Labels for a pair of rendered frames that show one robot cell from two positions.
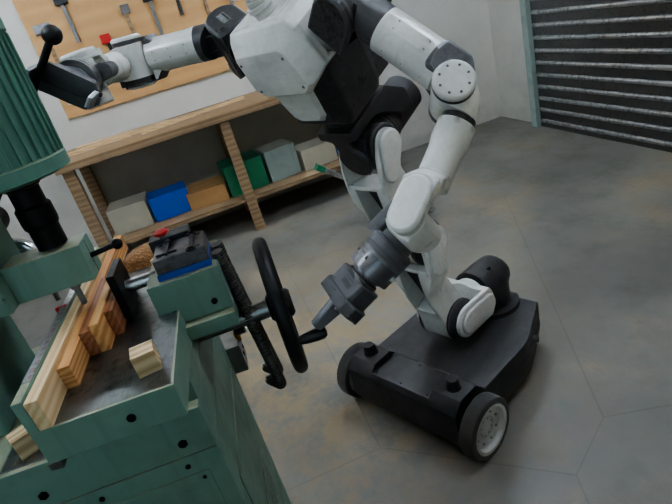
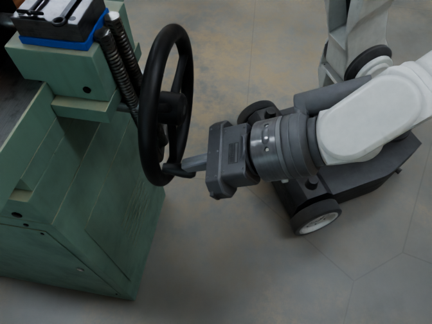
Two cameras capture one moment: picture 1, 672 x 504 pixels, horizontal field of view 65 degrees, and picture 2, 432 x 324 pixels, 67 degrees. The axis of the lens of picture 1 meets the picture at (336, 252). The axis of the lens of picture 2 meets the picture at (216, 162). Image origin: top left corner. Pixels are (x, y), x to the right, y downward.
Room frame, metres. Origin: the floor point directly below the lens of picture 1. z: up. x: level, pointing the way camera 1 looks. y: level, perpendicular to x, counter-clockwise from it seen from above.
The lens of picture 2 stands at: (0.59, -0.05, 1.25)
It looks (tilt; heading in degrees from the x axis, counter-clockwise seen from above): 57 degrees down; 16
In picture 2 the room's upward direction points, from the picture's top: straight up
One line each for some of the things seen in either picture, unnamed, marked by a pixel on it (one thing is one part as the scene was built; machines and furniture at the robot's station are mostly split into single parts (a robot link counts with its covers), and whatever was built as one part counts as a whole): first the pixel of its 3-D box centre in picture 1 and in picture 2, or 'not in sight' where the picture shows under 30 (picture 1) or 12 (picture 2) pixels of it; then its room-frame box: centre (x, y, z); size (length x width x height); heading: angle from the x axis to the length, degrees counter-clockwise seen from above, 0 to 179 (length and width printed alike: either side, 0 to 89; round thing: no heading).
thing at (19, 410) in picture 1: (71, 316); not in sight; (0.93, 0.52, 0.93); 0.60 x 0.02 x 0.06; 7
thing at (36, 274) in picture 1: (55, 270); not in sight; (0.92, 0.50, 1.03); 0.14 x 0.07 x 0.09; 97
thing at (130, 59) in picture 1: (122, 67); not in sight; (1.49, 0.39, 1.31); 0.19 x 0.11 x 0.10; 175
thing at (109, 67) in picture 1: (91, 80); not in sight; (1.27, 0.41, 1.31); 0.11 x 0.11 x 0.11; 6
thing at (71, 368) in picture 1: (101, 293); not in sight; (1.01, 0.49, 0.92); 0.59 x 0.02 x 0.04; 7
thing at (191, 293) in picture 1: (191, 282); (78, 47); (0.95, 0.29, 0.91); 0.15 x 0.14 x 0.09; 7
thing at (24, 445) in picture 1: (25, 440); not in sight; (0.74, 0.58, 0.82); 0.04 x 0.04 x 0.04; 39
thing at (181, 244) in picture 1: (179, 248); (63, 2); (0.96, 0.29, 0.99); 0.13 x 0.11 x 0.06; 7
